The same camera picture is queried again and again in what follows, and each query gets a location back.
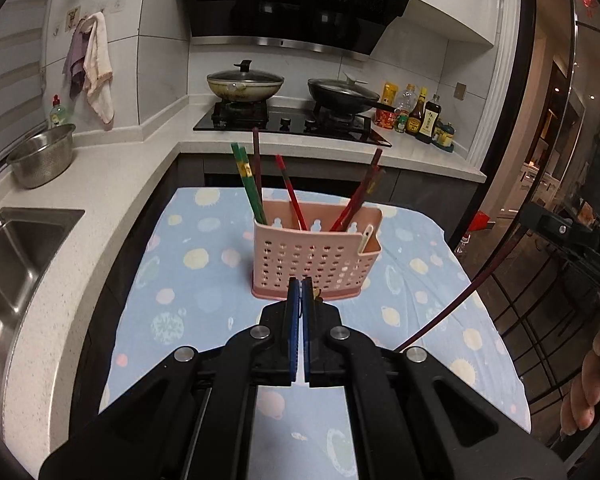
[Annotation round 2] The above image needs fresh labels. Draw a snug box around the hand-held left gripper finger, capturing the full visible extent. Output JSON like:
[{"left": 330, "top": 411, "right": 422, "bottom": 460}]
[
  {"left": 39, "top": 277, "right": 301, "bottom": 480},
  {"left": 301, "top": 277, "right": 567, "bottom": 480}
]

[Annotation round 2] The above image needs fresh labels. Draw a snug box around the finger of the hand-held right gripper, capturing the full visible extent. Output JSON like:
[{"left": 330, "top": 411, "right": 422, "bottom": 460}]
[{"left": 521, "top": 201, "right": 598, "bottom": 252}]

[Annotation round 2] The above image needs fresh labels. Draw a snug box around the pink perforated utensil basket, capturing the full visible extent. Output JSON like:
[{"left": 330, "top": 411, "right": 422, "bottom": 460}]
[{"left": 251, "top": 199, "right": 384, "bottom": 302}]

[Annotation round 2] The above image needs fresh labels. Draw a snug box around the dark red chopstick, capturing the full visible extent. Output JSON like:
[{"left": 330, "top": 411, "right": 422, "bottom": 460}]
[
  {"left": 330, "top": 148, "right": 384, "bottom": 232},
  {"left": 400, "top": 217, "right": 533, "bottom": 352}
]

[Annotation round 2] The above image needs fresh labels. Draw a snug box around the green chopstick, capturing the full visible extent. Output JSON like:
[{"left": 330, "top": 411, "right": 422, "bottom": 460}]
[
  {"left": 231, "top": 143, "right": 263, "bottom": 225},
  {"left": 237, "top": 145, "right": 268, "bottom": 226}
]

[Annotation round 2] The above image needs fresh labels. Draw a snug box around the brown chopstick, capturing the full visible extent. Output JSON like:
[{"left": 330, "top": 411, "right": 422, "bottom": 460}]
[{"left": 252, "top": 127, "right": 264, "bottom": 203}]

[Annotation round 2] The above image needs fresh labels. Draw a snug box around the person's right hand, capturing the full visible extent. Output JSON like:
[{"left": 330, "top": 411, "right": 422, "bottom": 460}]
[{"left": 560, "top": 319, "right": 600, "bottom": 437}]

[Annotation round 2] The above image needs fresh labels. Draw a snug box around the red plastic item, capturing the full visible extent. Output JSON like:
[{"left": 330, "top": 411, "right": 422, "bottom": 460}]
[{"left": 467, "top": 210, "right": 496, "bottom": 233}]

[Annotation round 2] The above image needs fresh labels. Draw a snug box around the blue dotted tablecloth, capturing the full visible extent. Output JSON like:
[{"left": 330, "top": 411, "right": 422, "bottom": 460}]
[{"left": 99, "top": 186, "right": 532, "bottom": 480}]

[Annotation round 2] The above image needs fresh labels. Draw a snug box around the black framed glass door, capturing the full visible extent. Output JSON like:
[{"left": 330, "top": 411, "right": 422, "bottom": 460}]
[{"left": 490, "top": 0, "right": 600, "bottom": 411}]

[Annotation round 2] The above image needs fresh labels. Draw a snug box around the dark lower cabinet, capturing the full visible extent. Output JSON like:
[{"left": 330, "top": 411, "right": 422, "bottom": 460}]
[{"left": 177, "top": 154, "right": 481, "bottom": 231}]

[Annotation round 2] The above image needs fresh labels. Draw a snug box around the green yellow seasoning jar set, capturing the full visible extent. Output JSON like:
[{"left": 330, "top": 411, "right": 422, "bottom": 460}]
[{"left": 432, "top": 122, "right": 456, "bottom": 153}]

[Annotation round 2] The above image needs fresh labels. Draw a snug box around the dark soy sauce bottle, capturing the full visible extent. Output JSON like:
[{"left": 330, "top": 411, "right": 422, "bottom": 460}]
[{"left": 417, "top": 94, "right": 444, "bottom": 143}]

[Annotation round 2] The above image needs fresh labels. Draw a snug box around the brown sauce bottle yellow cap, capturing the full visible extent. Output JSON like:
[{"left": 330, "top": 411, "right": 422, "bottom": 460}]
[{"left": 407, "top": 87, "right": 428, "bottom": 136}]

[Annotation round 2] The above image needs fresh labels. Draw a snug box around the clear plastic oil bottle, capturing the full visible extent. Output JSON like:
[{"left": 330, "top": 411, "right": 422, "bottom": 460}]
[{"left": 397, "top": 84, "right": 418, "bottom": 116}]

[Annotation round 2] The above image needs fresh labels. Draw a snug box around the black gas stove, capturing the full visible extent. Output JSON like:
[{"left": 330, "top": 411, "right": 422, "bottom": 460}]
[{"left": 192, "top": 100, "right": 393, "bottom": 148}]

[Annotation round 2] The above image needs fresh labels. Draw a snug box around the red seasoning packet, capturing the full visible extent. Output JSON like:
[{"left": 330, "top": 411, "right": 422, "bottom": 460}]
[{"left": 375, "top": 107, "right": 399, "bottom": 131}]

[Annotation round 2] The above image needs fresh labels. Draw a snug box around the black frying pan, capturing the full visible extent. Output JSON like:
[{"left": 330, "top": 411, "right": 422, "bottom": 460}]
[{"left": 307, "top": 74, "right": 398, "bottom": 115}]

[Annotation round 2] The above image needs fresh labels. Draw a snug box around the white kitchen counter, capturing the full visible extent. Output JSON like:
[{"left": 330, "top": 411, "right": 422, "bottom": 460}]
[{"left": 0, "top": 95, "right": 488, "bottom": 480}]

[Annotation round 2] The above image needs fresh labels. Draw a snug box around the wok with glass lid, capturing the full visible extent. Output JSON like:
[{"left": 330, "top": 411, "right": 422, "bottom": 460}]
[{"left": 206, "top": 60, "right": 285, "bottom": 103}]

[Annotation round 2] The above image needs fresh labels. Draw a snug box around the white upper cabinet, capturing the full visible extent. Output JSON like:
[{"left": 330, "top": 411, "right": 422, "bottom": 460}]
[{"left": 412, "top": 0, "right": 501, "bottom": 51}]

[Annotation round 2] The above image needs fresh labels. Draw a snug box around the steel kitchen sink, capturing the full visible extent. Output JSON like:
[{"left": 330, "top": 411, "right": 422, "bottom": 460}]
[{"left": 0, "top": 205, "right": 86, "bottom": 413}]

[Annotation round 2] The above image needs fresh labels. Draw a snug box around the metal colander bowl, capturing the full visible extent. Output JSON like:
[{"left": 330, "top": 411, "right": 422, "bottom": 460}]
[{"left": 6, "top": 123, "right": 77, "bottom": 190}]

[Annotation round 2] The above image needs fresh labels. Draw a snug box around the green dish soap bottle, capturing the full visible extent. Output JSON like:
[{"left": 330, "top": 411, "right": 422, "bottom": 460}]
[{"left": 49, "top": 94, "right": 67, "bottom": 128}]

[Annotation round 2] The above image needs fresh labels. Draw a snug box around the black range hood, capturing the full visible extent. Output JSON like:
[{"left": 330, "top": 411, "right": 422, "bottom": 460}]
[{"left": 180, "top": 0, "right": 421, "bottom": 56}]

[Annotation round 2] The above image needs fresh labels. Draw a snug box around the white hanging towel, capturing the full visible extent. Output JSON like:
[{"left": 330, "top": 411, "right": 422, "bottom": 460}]
[{"left": 82, "top": 11, "right": 115, "bottom": 125}]

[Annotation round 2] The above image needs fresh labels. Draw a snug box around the purple hanging cloth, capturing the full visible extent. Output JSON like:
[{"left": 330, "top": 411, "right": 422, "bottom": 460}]
[{"left": 62, "top": 22, "right": 88, "bottom": 101}]

